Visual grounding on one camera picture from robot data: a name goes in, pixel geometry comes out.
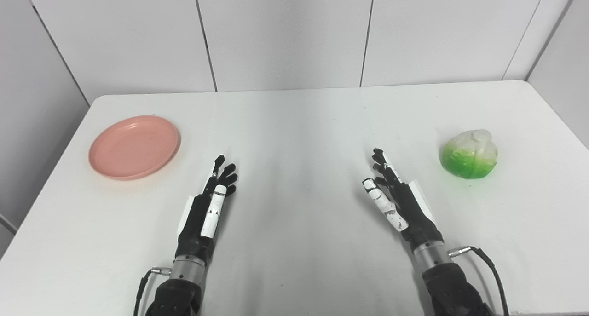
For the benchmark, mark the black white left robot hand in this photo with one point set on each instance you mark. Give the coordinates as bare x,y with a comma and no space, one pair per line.
195,228

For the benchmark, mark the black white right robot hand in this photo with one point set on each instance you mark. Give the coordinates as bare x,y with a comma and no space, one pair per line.
412,210

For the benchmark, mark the green white toy cabbage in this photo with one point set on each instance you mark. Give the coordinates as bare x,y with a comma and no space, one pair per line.
469,157

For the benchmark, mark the pink round plate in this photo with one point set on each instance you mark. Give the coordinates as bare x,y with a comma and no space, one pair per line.
133,148

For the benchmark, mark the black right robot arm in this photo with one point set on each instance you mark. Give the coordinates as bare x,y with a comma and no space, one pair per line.
453,293

